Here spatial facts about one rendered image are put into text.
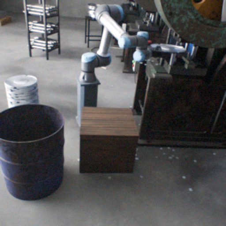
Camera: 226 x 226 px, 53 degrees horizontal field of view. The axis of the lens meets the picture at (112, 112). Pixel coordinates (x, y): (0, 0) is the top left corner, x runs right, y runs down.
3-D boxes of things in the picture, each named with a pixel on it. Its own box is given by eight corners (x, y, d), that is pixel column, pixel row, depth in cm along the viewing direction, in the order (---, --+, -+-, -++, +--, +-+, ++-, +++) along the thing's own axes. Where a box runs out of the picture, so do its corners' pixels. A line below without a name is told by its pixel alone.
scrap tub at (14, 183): (-8, 203, 140) (-25, 141, 116) (14, 156, 176) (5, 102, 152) (62, 204, 144) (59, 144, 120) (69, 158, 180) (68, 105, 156)
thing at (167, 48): (172, 44, 207) (173, 43, 207) (192, 52, 184) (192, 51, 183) (144, 44, 198) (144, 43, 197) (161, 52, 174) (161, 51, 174)
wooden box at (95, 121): (79, 173, 167) (79, 134, 150) (80, 141, 200) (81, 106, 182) (132, 173, 172) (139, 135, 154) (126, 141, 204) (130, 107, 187)
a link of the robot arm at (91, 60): (78, 67, 201) (78, 52, 194) (92, 65, 208) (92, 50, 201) (85, 72, 192) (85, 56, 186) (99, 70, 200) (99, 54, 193)
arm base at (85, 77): (81, 83, 196) (81, 72, 191) (77, 77, 208) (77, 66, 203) (98, 82, 201) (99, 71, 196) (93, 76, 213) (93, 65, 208)
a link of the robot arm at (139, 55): (143, 50, 152) (141, 63, 155) (150, 48, 160) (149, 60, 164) (132, 49, 156) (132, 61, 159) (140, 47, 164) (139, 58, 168)
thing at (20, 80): (31, 88, 206) (31, 88, 206) (-2, 85, 206) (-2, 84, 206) (40, 77, 231) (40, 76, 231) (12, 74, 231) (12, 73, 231)
